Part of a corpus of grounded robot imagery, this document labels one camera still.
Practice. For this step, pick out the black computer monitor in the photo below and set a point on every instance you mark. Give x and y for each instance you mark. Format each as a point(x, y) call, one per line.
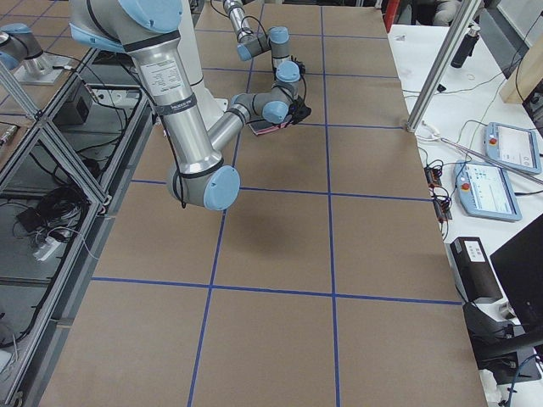
point(504, 348)

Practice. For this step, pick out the black power adapter box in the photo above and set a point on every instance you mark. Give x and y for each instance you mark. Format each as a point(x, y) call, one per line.
point(476, 275)

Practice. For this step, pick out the white grabber stick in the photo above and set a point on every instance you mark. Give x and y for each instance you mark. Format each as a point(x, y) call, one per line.
point(434, 136)

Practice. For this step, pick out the black water bottle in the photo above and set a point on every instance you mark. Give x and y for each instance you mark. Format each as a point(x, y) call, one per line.
point(466, 47)

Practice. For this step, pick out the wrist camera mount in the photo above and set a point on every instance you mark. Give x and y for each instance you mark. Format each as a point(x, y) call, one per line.
point(299, 111)
point(301, 67)

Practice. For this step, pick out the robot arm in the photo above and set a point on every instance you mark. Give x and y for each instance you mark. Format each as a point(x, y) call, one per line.
point(251, 43)
point(159, 38)

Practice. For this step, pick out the pink and grey towel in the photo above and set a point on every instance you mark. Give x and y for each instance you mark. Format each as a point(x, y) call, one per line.
point(262, 127)

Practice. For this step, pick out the aluminium truss frame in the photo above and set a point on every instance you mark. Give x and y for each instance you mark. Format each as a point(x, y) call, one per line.
point(68, 152)

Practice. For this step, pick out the aluminium frame post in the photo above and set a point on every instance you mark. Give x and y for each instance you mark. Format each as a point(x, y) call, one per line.
point(444, 56)

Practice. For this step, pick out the near teach pendant tablet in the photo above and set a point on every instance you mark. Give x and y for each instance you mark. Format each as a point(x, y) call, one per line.
point(485, 191)

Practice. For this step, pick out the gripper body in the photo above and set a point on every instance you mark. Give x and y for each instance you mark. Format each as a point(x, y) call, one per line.
point(298, 114)

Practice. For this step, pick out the white power strip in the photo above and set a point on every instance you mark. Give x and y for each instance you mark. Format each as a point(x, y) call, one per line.
point(46, 249)

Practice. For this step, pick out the wooden board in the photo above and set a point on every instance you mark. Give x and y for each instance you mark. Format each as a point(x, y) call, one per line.
point(526, 77)

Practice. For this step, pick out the far teach pendant tablet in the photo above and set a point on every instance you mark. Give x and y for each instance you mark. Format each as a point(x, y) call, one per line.
point(513, 146)

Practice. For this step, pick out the teach pendant tablet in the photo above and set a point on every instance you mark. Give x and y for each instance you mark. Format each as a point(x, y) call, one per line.
point(513, 146)
point(485, 191)

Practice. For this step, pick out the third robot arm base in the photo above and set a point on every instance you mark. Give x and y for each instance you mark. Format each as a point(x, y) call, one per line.
point(22, 53)

